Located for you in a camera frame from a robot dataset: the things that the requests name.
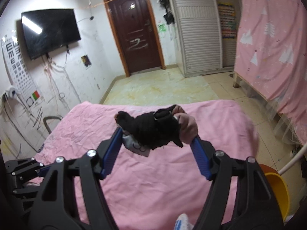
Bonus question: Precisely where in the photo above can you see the dark brown door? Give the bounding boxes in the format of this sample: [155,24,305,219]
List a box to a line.
[103,0,165,77]

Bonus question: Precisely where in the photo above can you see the white louvered wardrobe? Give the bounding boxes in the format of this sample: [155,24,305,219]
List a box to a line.
[170,0,234,77]

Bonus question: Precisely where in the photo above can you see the white wall power adapter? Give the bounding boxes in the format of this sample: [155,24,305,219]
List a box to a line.
[6,87,18,99]

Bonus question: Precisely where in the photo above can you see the yellow plastic bucket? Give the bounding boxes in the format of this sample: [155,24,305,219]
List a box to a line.
[259,164,290,221]

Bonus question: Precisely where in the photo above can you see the pink bed sheet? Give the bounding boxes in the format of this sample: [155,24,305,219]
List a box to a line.
[35,100,259,229]

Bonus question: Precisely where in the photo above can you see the black and white sock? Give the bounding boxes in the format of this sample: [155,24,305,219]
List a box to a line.
[115,104,198,157]

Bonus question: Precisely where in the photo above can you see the black bags on hook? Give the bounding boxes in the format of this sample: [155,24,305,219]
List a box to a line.
[157,0,175,25]

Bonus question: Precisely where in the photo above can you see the colourful wall chart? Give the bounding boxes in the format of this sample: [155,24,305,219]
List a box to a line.
[218,3,237,39]

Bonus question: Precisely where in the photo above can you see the black wall television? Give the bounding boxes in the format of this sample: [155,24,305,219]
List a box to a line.
[21,9,81,60]

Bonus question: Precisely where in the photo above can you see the white metal chair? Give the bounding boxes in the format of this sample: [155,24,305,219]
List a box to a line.
[278,143,307,176]

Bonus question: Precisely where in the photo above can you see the eye chart poster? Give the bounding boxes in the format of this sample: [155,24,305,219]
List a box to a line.
[1,36,42,108]

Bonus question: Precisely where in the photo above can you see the grey chair frame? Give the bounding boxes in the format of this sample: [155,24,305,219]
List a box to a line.
[43,115,63,134]

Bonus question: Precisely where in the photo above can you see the pink tree-print curtain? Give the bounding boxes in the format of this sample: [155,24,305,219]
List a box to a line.
[235,0,306,144]

